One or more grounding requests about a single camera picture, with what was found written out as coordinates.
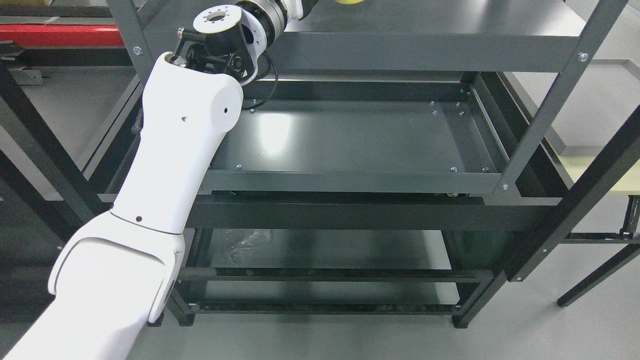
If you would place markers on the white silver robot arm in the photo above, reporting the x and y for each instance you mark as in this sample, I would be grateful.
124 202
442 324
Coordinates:
115 274

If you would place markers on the yellow plastic cup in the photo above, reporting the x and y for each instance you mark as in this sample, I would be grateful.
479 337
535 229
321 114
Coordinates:
349 2

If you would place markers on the red metal beam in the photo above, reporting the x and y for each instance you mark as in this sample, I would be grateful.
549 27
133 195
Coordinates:
42 35

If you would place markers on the dark grey metal shelving unit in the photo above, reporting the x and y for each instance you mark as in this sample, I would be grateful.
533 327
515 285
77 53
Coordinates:
391 157

